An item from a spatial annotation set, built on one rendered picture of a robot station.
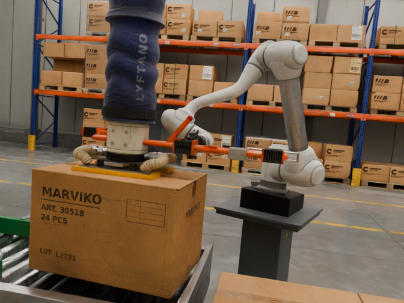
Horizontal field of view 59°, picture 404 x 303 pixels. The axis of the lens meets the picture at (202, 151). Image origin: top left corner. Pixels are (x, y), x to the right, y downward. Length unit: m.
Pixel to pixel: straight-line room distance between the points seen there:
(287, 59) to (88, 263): 1.22
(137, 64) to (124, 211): 0.56
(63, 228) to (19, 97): 11.06
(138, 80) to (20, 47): 11.20
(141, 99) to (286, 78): 0.73
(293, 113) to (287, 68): 0.23
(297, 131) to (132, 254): 1.02
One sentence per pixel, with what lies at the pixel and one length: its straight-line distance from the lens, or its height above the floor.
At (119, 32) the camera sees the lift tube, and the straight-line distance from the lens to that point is 1.48.
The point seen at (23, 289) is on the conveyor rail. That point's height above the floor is 0.59.
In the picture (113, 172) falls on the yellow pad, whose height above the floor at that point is 1.01.
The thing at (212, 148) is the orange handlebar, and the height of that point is 1.13.
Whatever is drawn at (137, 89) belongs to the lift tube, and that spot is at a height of 1.33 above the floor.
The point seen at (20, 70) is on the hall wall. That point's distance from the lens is 12.50.
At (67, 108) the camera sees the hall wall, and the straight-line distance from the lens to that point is 11.54.
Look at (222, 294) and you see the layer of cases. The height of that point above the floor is 0.54.
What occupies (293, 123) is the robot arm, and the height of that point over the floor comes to 1.25.
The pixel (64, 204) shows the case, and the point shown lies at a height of 0.88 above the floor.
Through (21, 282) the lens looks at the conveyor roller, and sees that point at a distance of 1.66.
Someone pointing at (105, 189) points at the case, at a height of 0.96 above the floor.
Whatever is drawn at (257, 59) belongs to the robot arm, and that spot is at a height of 1.56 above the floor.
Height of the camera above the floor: 1.25
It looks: 5 degrees down
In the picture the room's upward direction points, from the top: 5 degrees clockwise
